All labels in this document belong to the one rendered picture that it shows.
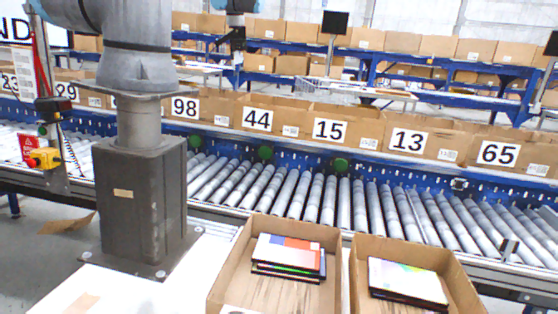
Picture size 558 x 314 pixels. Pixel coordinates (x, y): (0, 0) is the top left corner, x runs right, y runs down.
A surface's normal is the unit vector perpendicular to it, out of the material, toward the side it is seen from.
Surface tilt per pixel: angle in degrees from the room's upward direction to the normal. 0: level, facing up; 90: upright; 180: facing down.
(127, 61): 70
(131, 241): 90
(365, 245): 90
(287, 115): 90
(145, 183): 90
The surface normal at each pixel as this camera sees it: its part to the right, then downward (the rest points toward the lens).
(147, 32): 0.56, 0.35
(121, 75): 0.00, 0.00
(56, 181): -0.22, 0.33
